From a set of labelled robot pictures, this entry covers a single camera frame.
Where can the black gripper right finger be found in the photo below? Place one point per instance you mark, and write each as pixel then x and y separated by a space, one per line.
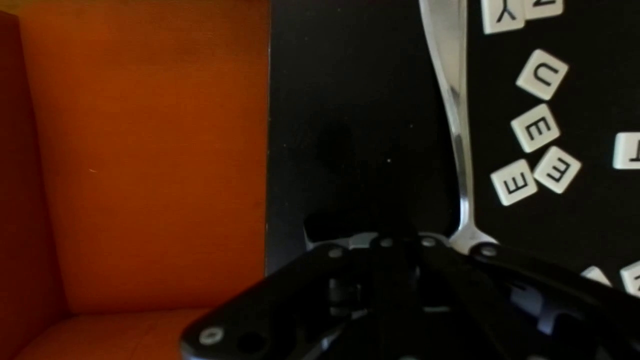
pixel 492 307

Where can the orange sofa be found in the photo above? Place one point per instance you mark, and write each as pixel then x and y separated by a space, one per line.
pixel 132 167

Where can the cream letter tile N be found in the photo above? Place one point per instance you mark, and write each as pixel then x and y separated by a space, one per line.
pixel 543 8
pixel 631 278

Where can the black side table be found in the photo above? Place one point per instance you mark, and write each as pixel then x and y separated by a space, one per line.
pixel 352 101

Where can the cream letter tile U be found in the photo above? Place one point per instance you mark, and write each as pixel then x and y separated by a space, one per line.
pixel 543 74

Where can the cream letter tile Y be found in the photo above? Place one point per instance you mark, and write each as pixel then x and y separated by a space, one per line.
pixel 501 16

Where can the silver metal spoon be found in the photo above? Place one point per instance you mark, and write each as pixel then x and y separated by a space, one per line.
pixel 452 101

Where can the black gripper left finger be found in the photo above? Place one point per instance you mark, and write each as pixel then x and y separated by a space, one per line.
pixel 300 307

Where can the cream letter tile E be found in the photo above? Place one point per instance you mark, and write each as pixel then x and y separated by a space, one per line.
pixel 535 129
pixel 513 182
pixel 557 171

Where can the cream letter tile T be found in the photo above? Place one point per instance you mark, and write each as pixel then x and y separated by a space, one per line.
pixel 629 151

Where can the cream letter tile O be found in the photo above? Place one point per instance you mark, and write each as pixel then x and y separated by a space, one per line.
pixel 594 274

